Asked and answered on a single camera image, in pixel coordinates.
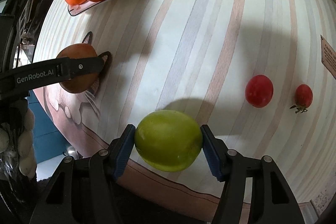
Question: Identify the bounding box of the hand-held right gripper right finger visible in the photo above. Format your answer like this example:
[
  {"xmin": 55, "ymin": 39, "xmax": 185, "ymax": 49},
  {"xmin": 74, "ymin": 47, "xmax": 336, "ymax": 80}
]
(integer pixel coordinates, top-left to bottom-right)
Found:
[{"xmin": 200, "ymin": 124, "xmax": 306, "ymax": 224}]

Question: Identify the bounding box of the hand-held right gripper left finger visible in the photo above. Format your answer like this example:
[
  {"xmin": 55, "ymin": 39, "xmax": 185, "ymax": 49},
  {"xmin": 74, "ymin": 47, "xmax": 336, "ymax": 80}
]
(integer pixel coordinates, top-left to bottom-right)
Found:
[{"xmin": 29, "ymin": 124, "xmax": 136, "ymax": 224}]

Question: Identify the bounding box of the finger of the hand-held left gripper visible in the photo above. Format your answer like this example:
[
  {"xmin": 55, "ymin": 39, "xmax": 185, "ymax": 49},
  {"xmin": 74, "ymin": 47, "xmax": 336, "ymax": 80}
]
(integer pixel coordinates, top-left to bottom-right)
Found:
[
  {"xmin": 0, "ymin": 55, "xmax": 105, "ymax": 94},
  {"xmin": 0, "ymin": 0, "xmax": 43, "ymax": 75}
]

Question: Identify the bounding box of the dark brown-green round fruit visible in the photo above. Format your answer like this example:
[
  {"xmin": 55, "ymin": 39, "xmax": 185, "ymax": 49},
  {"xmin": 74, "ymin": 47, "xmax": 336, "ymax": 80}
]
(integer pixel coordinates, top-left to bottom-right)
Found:
[{"xmin": 56, "ymin": 43, "xmax": 98, "ymax": 94}]

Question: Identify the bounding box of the green apple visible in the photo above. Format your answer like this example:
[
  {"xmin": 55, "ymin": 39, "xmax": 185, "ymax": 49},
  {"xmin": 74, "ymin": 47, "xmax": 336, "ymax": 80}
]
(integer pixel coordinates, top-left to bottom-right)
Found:
[{"xmin": 134, "ymin": 110, "xmax": 204, "ymax": 172}]

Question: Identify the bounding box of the person's left hand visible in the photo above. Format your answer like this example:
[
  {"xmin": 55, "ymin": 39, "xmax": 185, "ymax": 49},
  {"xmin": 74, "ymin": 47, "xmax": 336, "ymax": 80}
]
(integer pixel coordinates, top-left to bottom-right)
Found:
[{"xmin": 0, "ymin": 108, "xmax": 37, "ymax": 178}]

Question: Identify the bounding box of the blue kitchen cabinet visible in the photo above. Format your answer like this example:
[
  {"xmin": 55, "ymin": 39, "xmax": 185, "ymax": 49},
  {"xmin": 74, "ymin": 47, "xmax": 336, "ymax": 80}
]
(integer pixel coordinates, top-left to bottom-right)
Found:
[{"xmin": 26, "ymin": 90, "xmax": 69, "ymax": 161}]

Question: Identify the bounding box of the red cherry tomato with stem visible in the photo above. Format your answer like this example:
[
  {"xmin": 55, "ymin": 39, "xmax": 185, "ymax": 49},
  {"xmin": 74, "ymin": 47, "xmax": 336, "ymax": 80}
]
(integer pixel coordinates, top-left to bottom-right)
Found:
[{"xmin": 289, "ymin": 84, "xmax": 313, "ymax": 114}]

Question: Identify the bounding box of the striped cat-print tablecloth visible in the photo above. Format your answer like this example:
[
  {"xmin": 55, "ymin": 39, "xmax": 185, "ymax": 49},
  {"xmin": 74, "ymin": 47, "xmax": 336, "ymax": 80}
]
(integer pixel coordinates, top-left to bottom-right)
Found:
[{"xmin": 33, "ymin": 0, "xmax": 336, "ymax": 216}]

